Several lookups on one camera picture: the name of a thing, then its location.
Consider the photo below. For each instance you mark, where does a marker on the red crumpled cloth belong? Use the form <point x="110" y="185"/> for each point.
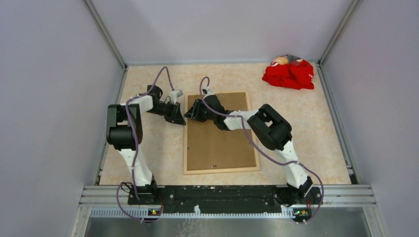
<point x="289" y="71"/>

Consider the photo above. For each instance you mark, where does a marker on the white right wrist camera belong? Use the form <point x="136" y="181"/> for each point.
<point x="207" y="92"/>

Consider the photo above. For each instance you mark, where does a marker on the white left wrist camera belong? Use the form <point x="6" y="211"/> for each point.
<point x="174" y="95"/>

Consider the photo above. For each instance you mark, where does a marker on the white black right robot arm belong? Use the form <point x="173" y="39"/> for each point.
<point x="275" y="134"/>

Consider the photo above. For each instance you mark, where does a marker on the light wooden picture frame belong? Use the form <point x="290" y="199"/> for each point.
<point x="186" y="147"/>

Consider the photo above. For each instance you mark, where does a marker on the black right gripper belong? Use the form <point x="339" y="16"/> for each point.
<point x="194" y="113"/>

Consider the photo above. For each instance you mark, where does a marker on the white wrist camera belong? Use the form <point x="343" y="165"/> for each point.
<point x="174" y="95"/>
<point x="207" y="92"/>

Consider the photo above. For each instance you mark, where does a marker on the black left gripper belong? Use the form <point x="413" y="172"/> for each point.
<point x="175" y="115"/>

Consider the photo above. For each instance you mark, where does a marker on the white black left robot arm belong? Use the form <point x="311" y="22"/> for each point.
<point x="124" y="132"/>

